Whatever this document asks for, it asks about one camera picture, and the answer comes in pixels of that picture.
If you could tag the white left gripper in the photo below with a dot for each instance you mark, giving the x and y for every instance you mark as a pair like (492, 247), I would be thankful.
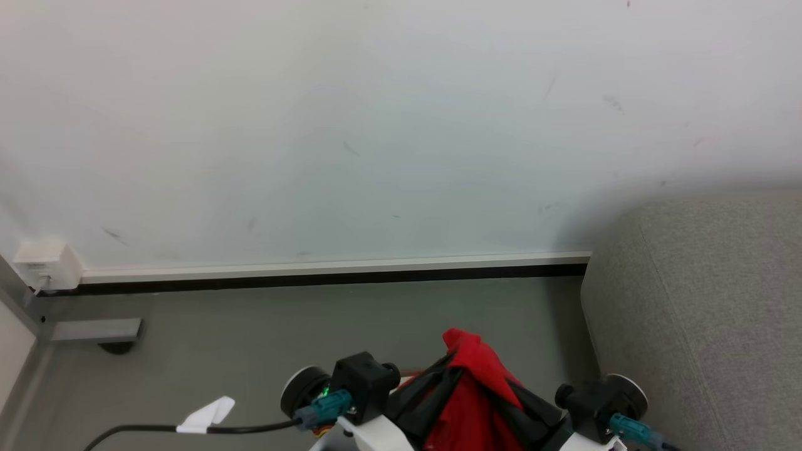
(376, 436)

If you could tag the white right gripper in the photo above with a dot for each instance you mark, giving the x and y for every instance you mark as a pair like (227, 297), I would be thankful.
(592, 445)

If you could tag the red garment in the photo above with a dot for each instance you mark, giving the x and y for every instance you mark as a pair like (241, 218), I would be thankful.
(476, 388)

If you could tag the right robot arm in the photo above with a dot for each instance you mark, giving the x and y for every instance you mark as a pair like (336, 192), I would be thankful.
(631, 394)

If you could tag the white and black baseboard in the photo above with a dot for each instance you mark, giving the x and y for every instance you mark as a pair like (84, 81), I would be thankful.
(326, 269)

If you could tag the grey fabric sofa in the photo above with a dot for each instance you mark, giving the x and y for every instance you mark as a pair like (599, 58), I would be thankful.
(708, 313)

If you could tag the black caster wheel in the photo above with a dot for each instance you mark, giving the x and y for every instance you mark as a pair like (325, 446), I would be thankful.
(117, 347)

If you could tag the grey metal furniture leg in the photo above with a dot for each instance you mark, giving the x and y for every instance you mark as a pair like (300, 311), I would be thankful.
(94, 329)

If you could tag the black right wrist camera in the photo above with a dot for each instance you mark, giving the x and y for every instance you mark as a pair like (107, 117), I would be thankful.
(589, 404)

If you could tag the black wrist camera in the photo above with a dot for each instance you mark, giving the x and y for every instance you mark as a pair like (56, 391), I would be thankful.
(589, 404)
(363, 379)

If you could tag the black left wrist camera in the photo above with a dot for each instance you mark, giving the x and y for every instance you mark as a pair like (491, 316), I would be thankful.
(363, 379)

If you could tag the white wall power box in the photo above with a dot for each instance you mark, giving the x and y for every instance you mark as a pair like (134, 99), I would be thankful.
(47, 263)

